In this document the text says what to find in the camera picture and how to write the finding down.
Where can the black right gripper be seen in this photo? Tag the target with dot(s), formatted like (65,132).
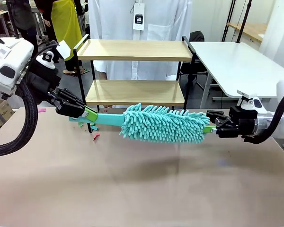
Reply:
(243,123)

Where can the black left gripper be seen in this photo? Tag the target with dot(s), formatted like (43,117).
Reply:
(41,82)

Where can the teal chenille duster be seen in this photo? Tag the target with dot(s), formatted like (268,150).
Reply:
(161,125)

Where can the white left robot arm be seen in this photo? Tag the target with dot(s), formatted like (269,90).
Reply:
(4,59)

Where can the person's right forearm white sleeve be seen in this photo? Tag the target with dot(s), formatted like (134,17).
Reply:
(100,66)

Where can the two-tier wood and black shelf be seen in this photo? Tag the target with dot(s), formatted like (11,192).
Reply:
(132,57)

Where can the person's right hand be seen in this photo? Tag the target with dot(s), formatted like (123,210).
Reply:
(103,75)

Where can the green paper scrap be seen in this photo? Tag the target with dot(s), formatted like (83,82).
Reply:
(81,123)

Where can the pink paper scrap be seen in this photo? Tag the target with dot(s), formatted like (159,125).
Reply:
(42,110)

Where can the blue paper scrap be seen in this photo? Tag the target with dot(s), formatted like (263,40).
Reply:
(94,127)

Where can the long pink-red paper scrap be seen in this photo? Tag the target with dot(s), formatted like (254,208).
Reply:
(95,136)

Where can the white side table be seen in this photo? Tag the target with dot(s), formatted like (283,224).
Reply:
(239,66)

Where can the cardboard box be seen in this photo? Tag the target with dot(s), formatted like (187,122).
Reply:
(4,110)

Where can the person in yellow apron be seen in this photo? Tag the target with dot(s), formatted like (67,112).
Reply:
(66,23)

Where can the black office chair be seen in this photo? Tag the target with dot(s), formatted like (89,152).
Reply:
(197,36)

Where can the person in black top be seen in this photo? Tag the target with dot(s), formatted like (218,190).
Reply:
(43,11)

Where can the person in dark clothes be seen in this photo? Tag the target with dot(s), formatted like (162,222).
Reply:
(23,14)

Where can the wooden background table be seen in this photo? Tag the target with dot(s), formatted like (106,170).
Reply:
(251,28)

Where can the black tripod stand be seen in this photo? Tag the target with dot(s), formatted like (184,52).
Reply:
(229,19)

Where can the black stand pole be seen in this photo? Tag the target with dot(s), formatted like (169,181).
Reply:
(245,21)

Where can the white hanging name badge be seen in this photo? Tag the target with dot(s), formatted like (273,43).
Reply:
(139,21)

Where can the person in white lab coat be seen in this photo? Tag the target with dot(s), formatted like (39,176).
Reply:
(161,19)

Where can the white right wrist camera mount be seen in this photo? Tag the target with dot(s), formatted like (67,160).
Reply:
(247,101)

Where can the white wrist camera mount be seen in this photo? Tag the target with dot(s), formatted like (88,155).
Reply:
(247,101)
(45,63)

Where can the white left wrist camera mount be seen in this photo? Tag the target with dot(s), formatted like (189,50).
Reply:
(45,63)

